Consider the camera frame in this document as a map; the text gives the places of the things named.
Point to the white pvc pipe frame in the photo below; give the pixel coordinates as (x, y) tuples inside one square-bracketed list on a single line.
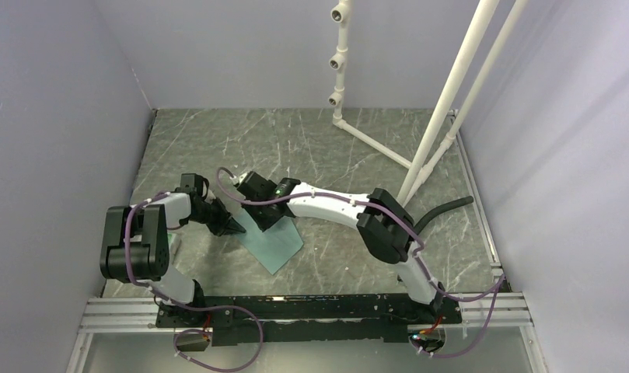
[(419, 169)]

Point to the black foam tube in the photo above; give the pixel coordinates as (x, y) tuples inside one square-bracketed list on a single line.
[(441, 209)]

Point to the teal envelope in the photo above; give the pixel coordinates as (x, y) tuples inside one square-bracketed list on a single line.
[(272, 248)]

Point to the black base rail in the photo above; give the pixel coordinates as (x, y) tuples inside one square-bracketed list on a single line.
[(390, 318)]

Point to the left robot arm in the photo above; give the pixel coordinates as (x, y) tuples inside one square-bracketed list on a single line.
[(136, 248)]

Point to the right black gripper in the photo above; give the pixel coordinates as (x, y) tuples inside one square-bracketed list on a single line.
[(263, 224)]

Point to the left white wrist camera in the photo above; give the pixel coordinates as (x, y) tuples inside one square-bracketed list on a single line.
[(193, 183)]

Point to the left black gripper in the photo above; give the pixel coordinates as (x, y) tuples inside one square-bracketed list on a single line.
[(226, 224)]

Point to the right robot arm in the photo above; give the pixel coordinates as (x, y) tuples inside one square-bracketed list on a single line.
[(387, 230)]

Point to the green label plastic box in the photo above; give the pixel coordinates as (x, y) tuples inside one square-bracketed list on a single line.
[(175, 240)]

